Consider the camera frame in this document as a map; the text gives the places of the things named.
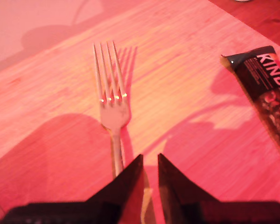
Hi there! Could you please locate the metallic fork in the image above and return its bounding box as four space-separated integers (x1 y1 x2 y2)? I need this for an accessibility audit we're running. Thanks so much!
93 41 154 224

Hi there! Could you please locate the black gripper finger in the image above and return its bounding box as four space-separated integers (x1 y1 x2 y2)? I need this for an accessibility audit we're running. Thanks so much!
157 153 216 224
85 154 145 224

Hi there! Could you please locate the black snack bar wrapper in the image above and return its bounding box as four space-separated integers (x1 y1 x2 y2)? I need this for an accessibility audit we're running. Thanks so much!
220 45 280 164

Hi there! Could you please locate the wooden shelf board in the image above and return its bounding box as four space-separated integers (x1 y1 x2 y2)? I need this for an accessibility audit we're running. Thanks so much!
0 0 280 224

